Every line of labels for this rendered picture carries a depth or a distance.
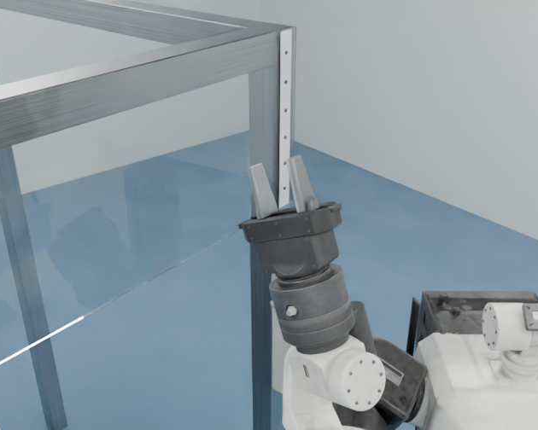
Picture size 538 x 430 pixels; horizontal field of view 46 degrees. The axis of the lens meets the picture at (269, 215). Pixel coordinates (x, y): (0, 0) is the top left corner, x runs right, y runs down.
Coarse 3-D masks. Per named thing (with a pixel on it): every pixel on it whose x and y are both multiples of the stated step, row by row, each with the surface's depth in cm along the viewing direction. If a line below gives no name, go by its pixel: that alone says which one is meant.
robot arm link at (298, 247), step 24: (288, 216) 70; (312, 216) 68; (336, 216) 70; (264, 240) 72; (288, 240) 70; (312, 240) 69; (264, 264) 73; (288, 264) 71; (312, 264) 70; (336, 264) 75; (288, 288) 71; (312, 288) 69; (336, 288) 71; (288, 312) 70; (312, 312) 70; (336, 312) 71
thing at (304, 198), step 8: (288, 160) 69; (296, 160) 70; (288, 168) 69; (296, 168) 69; (304, 168) 71; (296, 176) 69; (304, 176) 70; (296, 184) 69; (304, 184) 70; (296, 192) 69; (304, 192) 70; (312, 192) 71; (296, 200) 70; (304, 200) 70; (312, 200) 70; (296, 208) 70; (304, 208) 70; (312, 208) 70
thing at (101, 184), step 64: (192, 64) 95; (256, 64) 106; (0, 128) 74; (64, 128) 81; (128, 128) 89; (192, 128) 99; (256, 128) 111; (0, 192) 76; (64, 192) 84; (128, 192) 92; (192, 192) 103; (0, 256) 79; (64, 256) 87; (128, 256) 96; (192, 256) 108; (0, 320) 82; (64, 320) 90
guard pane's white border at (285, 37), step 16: (288, 32) 110; (288, 48) 111; (288, 64) 112; (288, 80) 114; (288, 96) 115; (288, 112) 117; (288, 128) 118; (288, 144) 120; (288, 176) 123; (288, 192) 125
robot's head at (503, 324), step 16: (496, 304) 88; (512, 304) 88; (496, 320) 86; (512, 320) 86; (496, 336) 86; (512, 336) 85; (528, 336) 85; (512, 352) 90; (528, 352) 88; (528, 368) 88
